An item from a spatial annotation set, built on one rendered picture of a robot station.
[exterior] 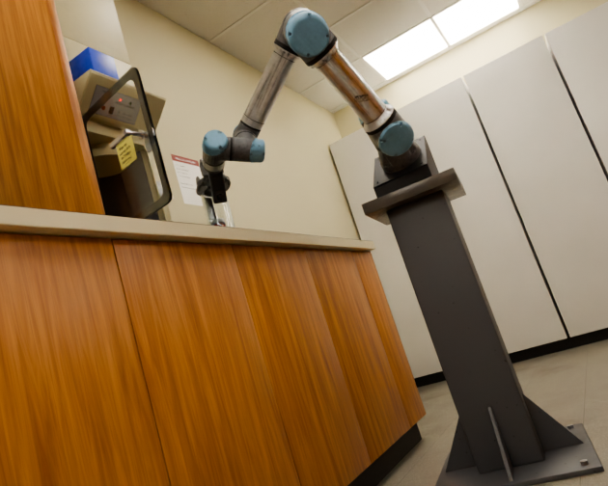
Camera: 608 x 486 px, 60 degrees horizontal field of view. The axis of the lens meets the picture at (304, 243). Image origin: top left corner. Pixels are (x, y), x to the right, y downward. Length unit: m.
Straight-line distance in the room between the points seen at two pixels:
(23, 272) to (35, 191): 0.67
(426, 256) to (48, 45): 1.32
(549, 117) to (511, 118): 0.26
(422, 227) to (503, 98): 2.68
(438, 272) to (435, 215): 0.19
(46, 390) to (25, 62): 1.11
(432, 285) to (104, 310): 1.05
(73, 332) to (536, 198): 3.57
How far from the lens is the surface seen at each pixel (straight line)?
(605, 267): 4.16
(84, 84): 1.77
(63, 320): 1.12
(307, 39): 1.57
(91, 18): 2.13
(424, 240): 1.79
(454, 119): 4.41
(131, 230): 1.27
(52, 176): 1.68
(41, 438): 1.05
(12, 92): 1.90
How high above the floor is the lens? 0.52
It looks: 11 degrees up
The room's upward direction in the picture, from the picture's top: 18 degrees counter-clockwise
